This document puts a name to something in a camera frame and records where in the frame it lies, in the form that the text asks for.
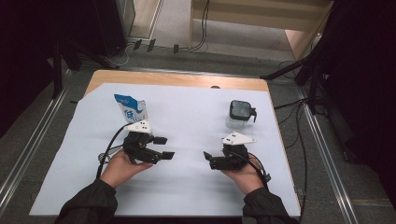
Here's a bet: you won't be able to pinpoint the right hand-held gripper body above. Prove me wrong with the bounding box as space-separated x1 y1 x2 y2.
220 131 257 172

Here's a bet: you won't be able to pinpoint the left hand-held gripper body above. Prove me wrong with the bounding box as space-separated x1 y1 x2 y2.
122 119 163 165

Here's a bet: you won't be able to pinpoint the blue and white milk pouch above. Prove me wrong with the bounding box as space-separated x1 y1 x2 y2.
113 93 150 125

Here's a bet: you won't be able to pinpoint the glass jar with black lid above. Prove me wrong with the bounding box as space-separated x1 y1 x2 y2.
225 99 258 132

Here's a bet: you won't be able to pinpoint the person's right hand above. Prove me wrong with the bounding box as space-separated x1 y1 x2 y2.
220 153 266 196

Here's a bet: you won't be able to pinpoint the person's left hand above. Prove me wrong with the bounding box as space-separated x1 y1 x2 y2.
99 148 155 189

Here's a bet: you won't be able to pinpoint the white paper sheet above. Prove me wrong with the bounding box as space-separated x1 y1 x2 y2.
29 82 302 217

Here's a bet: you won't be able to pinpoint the black stand legs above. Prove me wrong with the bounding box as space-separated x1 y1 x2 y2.
49 35 120 100
259 50 326 116

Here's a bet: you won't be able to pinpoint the light wooden shelf unit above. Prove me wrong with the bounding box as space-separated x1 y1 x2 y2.
187 0 335 62

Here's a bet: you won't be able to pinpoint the black curtain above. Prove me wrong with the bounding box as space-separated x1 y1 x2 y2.
306 0 396 216
0 0 129 138

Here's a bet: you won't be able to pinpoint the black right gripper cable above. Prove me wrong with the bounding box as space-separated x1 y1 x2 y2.
236 150 272 191

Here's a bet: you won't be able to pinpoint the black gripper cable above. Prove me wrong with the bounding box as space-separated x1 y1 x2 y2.
236 150 272 191
95 123 134 180

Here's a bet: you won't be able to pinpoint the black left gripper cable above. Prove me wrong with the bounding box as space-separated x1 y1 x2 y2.
95 123 134 180

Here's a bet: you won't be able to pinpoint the black floor cable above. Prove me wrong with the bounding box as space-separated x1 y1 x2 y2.
273 97 314 224

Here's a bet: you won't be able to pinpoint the white floor cable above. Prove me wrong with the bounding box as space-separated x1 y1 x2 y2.
104 41 138 68

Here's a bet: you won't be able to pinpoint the metal floor rail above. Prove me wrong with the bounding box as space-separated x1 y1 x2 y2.
294 86 360 224
0 68 73 217

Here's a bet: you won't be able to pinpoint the black hanging cable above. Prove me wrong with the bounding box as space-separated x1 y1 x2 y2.
190 0 211 51

